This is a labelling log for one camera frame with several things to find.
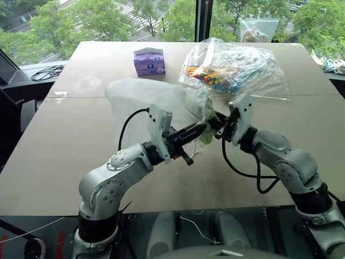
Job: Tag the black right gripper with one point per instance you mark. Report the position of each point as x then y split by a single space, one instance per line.
230 126

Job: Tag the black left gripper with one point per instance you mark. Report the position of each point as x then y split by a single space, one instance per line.
173 145

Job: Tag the pale green towel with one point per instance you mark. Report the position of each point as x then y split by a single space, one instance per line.
207 110

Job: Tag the white translucent plastic bag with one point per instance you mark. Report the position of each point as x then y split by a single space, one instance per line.
145 99

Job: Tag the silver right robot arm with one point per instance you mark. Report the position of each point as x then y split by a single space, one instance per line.
291 164

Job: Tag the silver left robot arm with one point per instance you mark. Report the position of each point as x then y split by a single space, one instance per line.
107 186

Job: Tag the clear bag of coloured blocks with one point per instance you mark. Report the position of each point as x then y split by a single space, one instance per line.
231 67

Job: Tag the clear zip bag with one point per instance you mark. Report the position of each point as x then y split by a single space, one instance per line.
257 31

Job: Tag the purple tissue pack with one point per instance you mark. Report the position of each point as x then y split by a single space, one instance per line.
149 62

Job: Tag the dark rounded robot leg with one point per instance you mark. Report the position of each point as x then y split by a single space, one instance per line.
163 234
231 232

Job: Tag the dark round object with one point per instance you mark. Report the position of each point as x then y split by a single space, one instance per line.
292 38

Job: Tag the pile of pale cloths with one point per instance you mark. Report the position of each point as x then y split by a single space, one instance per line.
328 64

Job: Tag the grey robot torso edge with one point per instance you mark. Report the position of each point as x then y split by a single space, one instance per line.
215 254

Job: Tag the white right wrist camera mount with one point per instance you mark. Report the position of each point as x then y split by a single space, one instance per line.
244 113

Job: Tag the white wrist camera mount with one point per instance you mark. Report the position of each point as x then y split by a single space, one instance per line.
244 113
159 118

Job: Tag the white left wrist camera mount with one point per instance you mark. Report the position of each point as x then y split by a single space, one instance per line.
159 118

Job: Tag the black window frame post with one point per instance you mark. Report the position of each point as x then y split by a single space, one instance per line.
204 19

